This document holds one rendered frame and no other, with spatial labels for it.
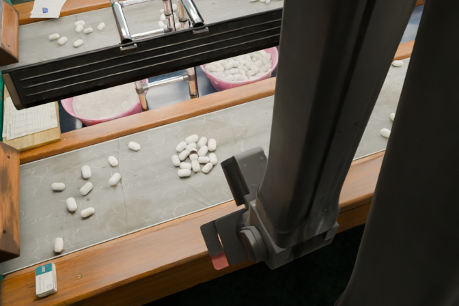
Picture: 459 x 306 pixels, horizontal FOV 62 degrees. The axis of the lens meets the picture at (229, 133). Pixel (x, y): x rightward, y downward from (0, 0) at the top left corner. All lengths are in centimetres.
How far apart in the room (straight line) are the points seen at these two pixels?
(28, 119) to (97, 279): 53
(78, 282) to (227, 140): 51
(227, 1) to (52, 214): 103
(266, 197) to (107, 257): 63
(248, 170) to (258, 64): 89
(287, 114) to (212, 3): 137
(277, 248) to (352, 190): 64
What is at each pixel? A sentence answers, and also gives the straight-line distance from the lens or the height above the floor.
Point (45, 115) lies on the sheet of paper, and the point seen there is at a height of 78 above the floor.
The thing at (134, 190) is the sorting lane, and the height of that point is 74.
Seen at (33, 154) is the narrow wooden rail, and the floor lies 76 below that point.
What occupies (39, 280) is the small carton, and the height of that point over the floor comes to 78.
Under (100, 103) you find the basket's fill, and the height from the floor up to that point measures 73.
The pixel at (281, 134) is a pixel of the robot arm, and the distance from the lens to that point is 27.
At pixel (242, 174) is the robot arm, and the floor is 122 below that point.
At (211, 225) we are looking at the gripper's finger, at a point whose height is 107.
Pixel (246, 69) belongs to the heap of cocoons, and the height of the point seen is 73.
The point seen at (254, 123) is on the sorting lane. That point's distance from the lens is 111.
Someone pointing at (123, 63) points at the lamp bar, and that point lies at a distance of 81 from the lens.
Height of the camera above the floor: 158
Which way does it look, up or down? 51 degrees down
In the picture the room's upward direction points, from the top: 2 degrees counter-clockwise
